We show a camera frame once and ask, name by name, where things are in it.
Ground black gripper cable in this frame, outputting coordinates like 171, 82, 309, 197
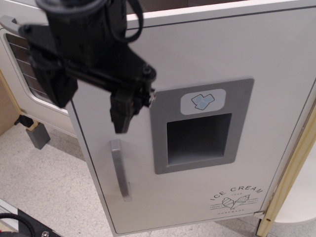
108, 0, 144, 44

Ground grey fridge door handle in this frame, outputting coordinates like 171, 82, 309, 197
110, 139, 132, 202

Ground wooden side frame post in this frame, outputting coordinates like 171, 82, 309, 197
256, 105, 316, 237

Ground grey oven door handle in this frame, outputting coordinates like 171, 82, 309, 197
0, 15, 26, 38

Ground grey cabinet foot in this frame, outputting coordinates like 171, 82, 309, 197
26, 123, 51, 150

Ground white toy oven door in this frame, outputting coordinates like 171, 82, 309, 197
0, 0, 75, 137

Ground white toy fridge door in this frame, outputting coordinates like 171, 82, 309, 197
67, 0, 316, 236

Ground light wooden left panel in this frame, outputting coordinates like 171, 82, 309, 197
0, 72, 22, 135

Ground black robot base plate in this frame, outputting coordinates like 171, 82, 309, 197
0, 208, 62, 237

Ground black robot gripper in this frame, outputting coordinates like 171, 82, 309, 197
19, 0, 156, 134

